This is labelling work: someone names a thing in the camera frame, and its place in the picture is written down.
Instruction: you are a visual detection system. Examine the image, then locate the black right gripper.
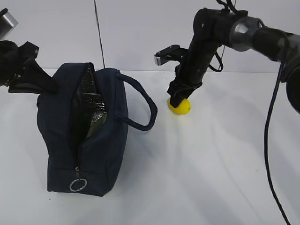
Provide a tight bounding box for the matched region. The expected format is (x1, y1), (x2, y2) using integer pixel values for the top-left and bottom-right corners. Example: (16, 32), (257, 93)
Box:
(167, 65), (202, 108)

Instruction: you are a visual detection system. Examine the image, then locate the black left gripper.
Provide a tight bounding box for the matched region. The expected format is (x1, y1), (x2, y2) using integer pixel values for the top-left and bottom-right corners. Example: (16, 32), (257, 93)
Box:
(0, 40), (59, 94)

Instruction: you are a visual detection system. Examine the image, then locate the yellow lemon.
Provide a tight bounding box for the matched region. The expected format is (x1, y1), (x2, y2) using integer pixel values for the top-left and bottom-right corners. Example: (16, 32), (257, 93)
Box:
(167, 98), (191, 115)

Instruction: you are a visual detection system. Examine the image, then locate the navy blue lunch bag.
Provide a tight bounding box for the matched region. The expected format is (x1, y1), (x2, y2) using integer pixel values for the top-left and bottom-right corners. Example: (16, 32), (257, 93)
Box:
(37, 63), (158, 182)

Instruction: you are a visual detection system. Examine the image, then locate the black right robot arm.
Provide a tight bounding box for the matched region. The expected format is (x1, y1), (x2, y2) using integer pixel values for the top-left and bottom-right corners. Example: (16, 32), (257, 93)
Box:
(167, 8), (300, 111)

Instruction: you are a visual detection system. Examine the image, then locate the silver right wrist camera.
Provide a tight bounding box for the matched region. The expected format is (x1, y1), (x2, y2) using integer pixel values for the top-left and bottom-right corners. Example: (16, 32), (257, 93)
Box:
(154, 45), (188, 66)

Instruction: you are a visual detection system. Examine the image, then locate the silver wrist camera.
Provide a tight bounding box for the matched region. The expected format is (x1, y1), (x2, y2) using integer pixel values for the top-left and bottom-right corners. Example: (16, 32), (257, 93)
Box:
(0, 8), (18, 41)
(154, 45), (188, 66)

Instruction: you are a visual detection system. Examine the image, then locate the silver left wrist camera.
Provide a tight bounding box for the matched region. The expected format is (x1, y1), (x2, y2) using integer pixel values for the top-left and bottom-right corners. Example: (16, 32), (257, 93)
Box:
(0, 8), (18, 41)

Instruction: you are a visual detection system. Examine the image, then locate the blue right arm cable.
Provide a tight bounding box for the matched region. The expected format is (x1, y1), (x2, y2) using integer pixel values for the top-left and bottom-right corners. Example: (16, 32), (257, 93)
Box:
(264, 60), (291, 225)

